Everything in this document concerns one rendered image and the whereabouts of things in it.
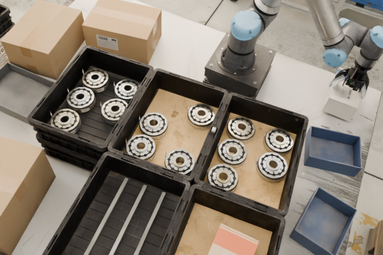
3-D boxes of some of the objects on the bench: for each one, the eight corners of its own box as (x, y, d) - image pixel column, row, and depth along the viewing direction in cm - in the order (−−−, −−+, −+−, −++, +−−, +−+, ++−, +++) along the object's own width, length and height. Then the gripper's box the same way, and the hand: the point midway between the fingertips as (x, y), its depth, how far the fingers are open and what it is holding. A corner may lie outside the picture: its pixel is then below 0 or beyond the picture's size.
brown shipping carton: (87, 51, 180) (81, 24, 167) (105, 22, 193) (101, -5, 180) (147, 65, 177) (146, 39, 164) (161, 35, 190) (161, 8, 177)
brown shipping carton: (46, 25, 188) (37, -1, 176) (87, 36, 186) (81, 10, 173) (12, 67, 171) (0, 40, 158) (56, 79, 168) (48, 54, 155)
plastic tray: (-22, 101, 159) (-28, 93, 155) (10, 69, 170) (7, 61, 166) (31, 125, 153) (27, 118, 149) (61, 91, 164) (58, 83, 160)
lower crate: (93, 82, 169) (89, 63, 159) (155, 103, 164) (155, 85, 154) (41, 154, 146) (33, 137, 136) (111, 181, 141) (108, 165, 131)
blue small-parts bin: (312, 194, 143) (318, 185, 138) (349, 217, 139) (357, 209, 133) (288, 237, 133) (294, 229, 127) (328, 263, 128) (335, 257, 123)
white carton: (331, 80, 177) (339, 66, 169) (357, 90, 174) (366, 77, 167) (321, 110, 165) (329, 97, 158) (349, 121, 163) (357, 108, 156)
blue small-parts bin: (353, 145, 158) (360, 136, 152) (354, 177, 149) (362, 168, 143) (305, 134, 159) (310, 125, 154) (303, 165, 150) (309, 156, 145)
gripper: (337, 61, 147) (320, 93, 163) (387, 79, 143) (365, 111, 159) (342, 47, 152) (325, 80, 168) (391, 65, 147) (368, 97, 163)
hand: (345, 90), depth 165 cm, fingers closed on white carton, 13 cm apart
